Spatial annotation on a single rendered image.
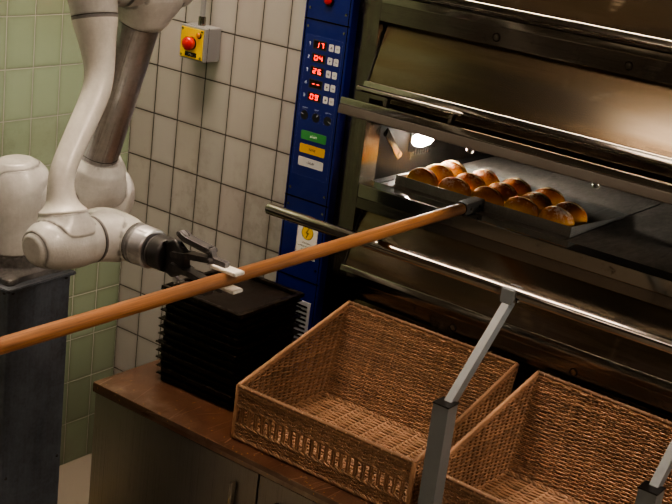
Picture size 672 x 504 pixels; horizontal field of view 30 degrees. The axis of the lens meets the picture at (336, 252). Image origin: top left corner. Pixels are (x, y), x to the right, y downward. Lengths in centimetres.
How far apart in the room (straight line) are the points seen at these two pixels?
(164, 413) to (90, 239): 85
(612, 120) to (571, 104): 12
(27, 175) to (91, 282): 116
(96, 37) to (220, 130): 111
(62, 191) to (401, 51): 111
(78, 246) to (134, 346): 161
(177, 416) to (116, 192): 65
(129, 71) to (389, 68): 77
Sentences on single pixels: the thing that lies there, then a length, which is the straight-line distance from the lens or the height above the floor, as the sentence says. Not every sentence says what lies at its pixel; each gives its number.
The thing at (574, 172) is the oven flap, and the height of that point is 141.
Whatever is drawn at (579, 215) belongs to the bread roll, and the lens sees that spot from 335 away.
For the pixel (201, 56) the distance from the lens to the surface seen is 371.
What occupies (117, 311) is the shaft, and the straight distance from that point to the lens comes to 235.
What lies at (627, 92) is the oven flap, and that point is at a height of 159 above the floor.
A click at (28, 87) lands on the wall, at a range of 374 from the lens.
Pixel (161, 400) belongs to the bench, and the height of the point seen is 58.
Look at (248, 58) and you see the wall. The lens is 368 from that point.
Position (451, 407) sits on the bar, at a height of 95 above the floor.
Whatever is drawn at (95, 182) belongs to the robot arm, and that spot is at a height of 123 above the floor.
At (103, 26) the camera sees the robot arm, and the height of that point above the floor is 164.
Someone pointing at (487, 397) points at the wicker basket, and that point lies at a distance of 317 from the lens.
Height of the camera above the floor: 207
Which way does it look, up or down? 18 degrees down
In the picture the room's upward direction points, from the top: 7 degrees clockwise
